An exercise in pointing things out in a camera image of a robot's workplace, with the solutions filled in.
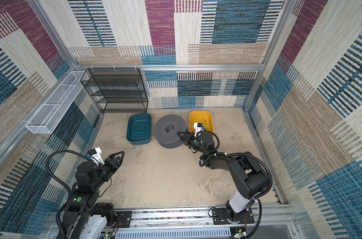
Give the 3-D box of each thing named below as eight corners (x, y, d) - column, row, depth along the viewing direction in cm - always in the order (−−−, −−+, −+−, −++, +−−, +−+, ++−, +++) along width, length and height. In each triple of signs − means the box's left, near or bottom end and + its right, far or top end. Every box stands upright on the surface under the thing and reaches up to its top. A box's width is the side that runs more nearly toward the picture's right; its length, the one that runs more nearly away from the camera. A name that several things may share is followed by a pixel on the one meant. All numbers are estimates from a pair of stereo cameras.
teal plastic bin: (125, 144, 103) (122, 139, 98) (132, 119, 118) (130, 113, 112) (150, 144, 103) (148, 138, 98) (154, 119, 118) (153, 113, 112)
